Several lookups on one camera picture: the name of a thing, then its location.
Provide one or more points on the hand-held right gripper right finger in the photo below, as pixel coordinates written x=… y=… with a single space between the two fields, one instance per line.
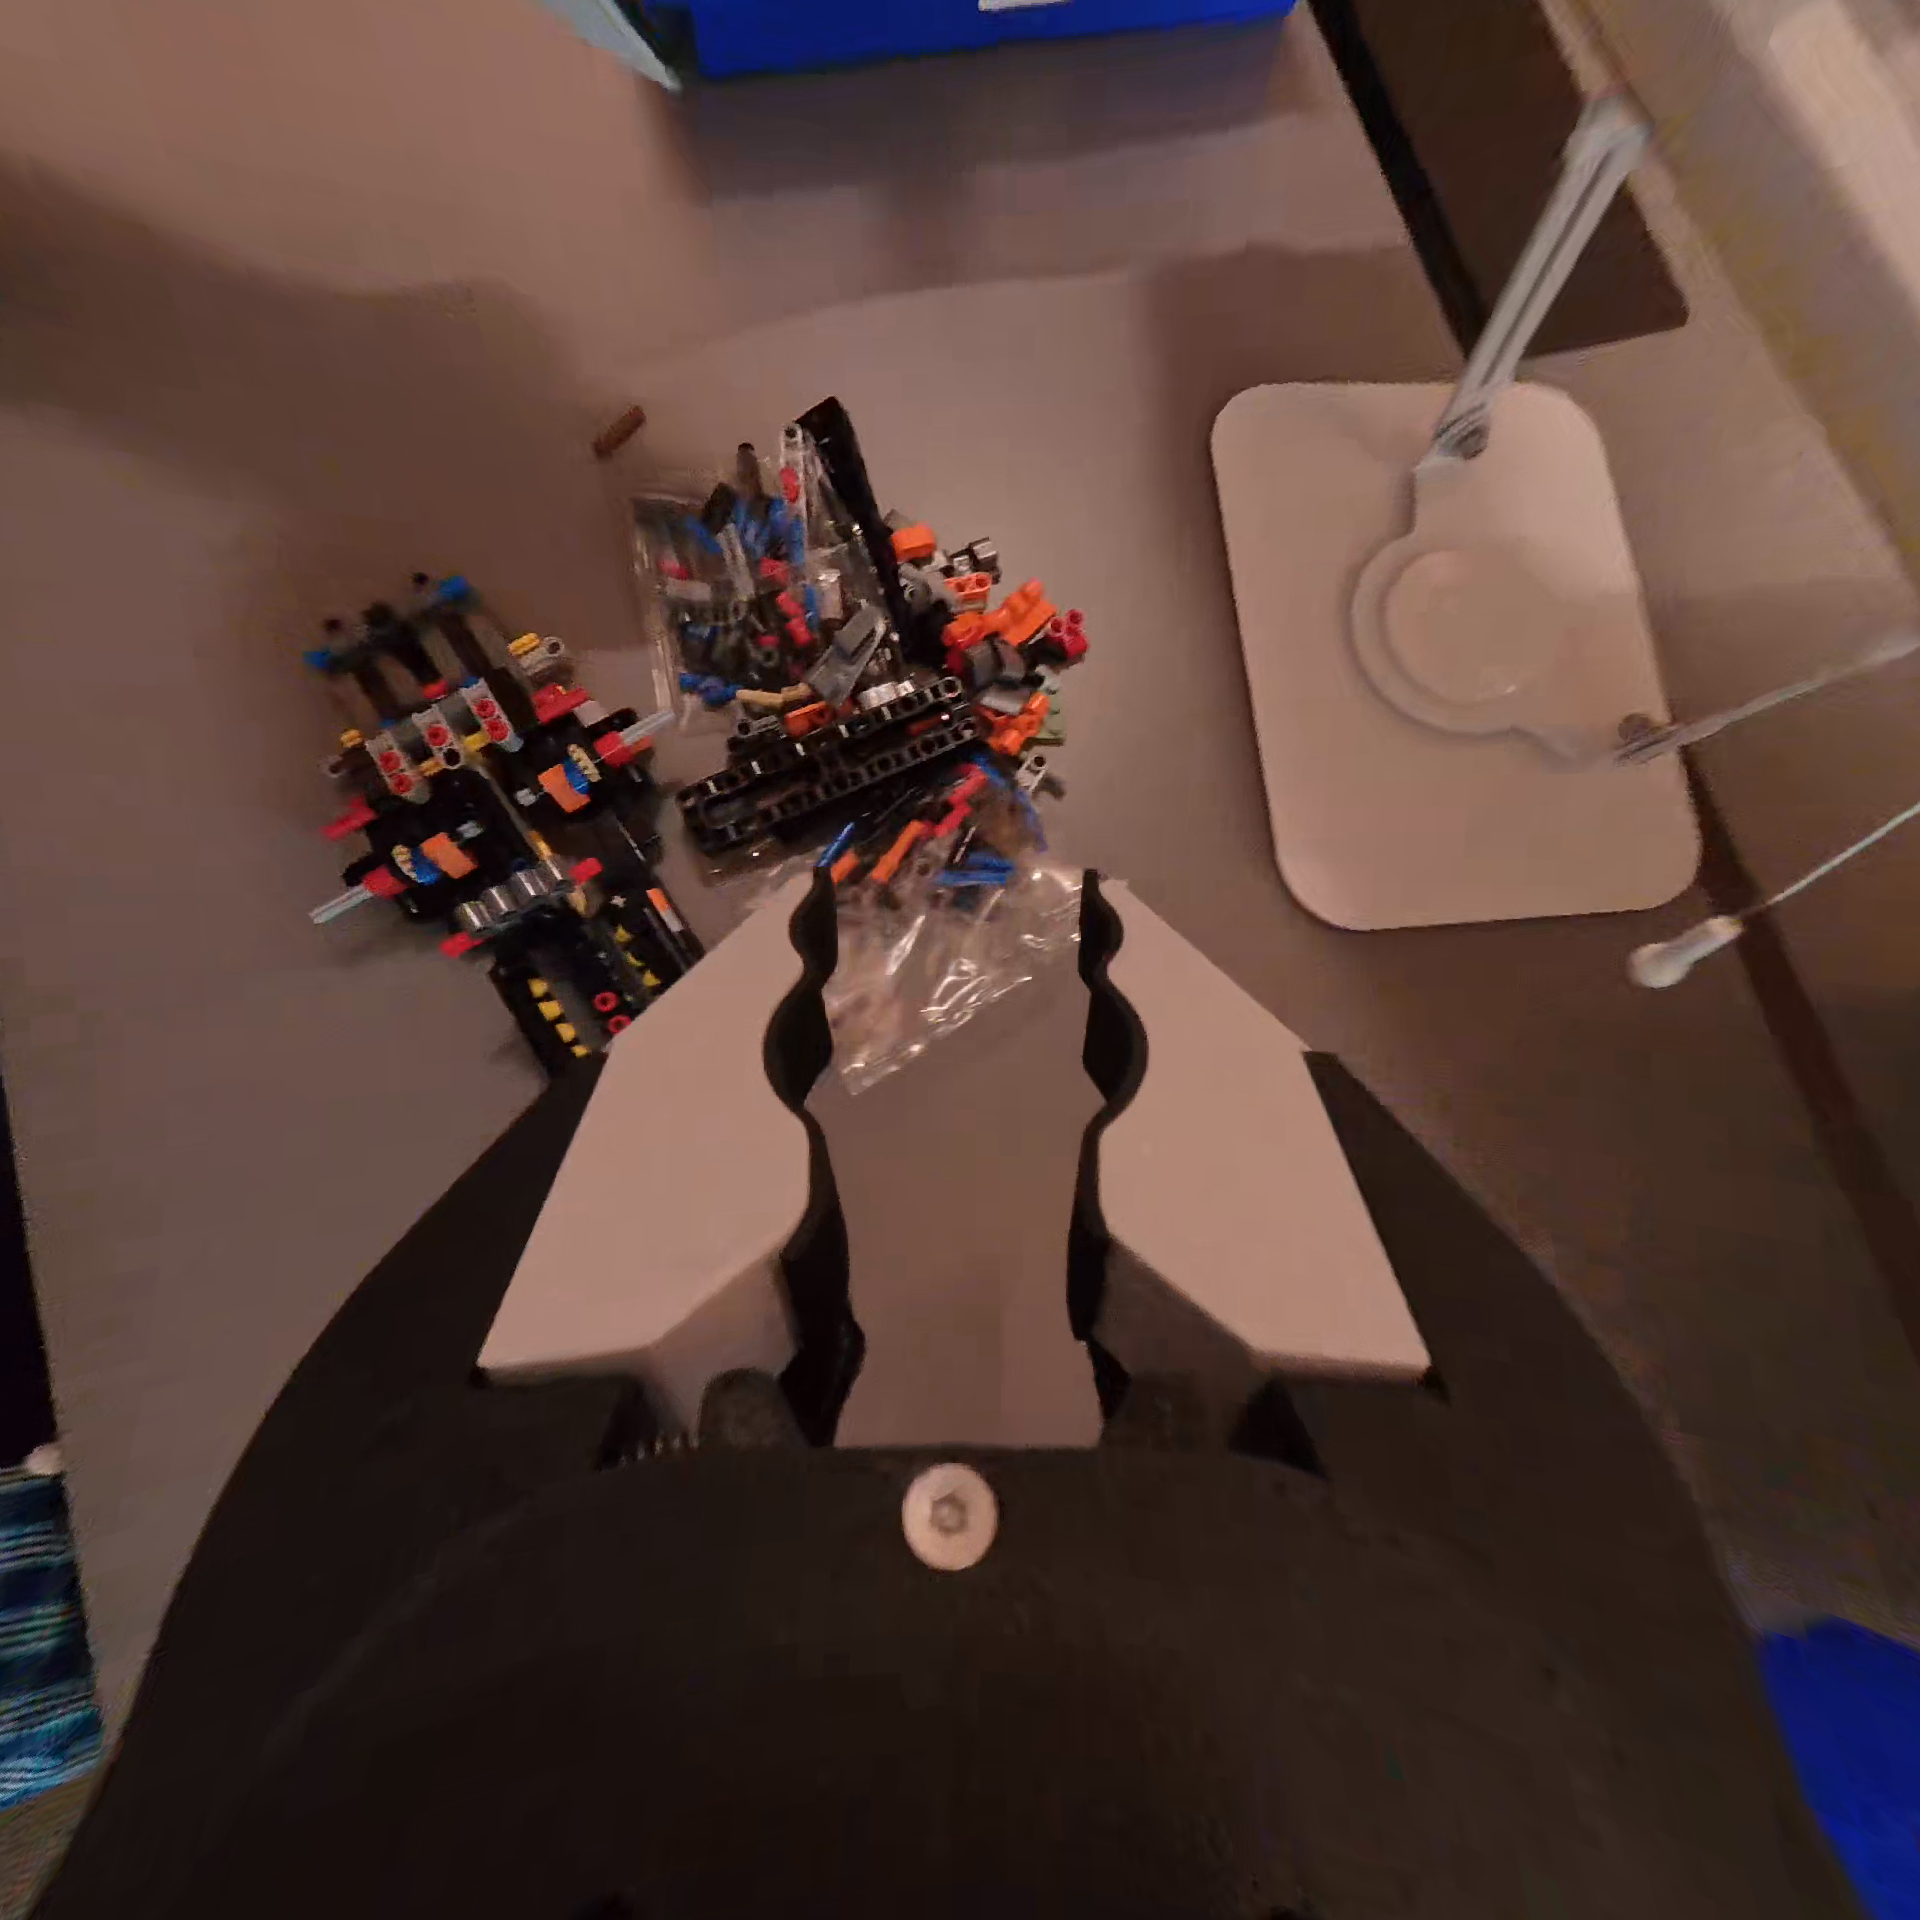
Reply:
x=1246 y=1199

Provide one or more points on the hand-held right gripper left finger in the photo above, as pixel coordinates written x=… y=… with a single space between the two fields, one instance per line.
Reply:
x=646 y=1199

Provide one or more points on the clear lego bag orange pins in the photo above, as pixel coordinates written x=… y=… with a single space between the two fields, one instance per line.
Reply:
x=931 y=975

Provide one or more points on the partly built lego chassis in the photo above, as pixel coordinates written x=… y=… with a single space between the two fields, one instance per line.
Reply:
x=495 y=809

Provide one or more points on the pile of loose lego pieces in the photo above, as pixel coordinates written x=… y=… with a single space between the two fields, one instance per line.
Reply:
x=1020 y=617

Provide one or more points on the small brown lego piece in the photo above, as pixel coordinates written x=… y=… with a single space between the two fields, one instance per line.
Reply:
x=621 y=432

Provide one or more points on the white lamp stand base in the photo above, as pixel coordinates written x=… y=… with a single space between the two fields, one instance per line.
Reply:
x=1500 y=842

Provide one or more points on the blue plaid shirt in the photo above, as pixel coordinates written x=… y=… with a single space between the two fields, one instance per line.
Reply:
x=38 y=1637

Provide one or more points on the blue container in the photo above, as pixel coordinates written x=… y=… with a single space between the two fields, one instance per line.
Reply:
x=1852 y=1770

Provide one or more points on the blue box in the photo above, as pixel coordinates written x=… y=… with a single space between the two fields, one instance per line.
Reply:
x=975 y=45

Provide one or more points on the large black lego frame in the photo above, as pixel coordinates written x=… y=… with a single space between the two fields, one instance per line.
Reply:
x=808 y=779

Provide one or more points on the narrow black lego frame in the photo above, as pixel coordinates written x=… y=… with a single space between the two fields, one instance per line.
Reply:
x=853 y=480

